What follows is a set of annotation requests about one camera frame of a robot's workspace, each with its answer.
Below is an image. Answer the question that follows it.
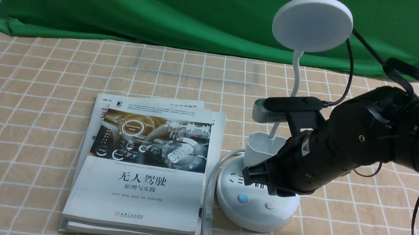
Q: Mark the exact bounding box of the top book self-driving cover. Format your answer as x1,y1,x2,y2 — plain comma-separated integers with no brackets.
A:
63,97,214,235

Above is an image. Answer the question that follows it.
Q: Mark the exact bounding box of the green backdrop cloth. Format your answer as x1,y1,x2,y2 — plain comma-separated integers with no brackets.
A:
0,0,419,66

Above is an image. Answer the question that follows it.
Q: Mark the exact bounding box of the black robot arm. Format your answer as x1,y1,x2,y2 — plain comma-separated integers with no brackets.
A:
242,86,419,197

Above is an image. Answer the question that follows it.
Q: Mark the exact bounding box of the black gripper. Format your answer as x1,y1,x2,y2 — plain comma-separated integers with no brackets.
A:
242,121,362,196

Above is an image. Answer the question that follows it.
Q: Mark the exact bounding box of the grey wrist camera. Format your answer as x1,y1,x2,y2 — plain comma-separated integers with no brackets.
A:
251,90,324,135

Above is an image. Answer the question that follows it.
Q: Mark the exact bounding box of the white desk lamp with socket base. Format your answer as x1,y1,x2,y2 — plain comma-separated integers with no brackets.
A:
215,0,354,233

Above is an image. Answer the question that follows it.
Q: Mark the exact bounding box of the white lamp power cable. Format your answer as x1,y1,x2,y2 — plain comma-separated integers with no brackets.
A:
199,145,246,235

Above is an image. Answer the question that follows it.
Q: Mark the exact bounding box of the black camera cable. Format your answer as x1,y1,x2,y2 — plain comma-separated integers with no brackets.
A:
323,26,419,118

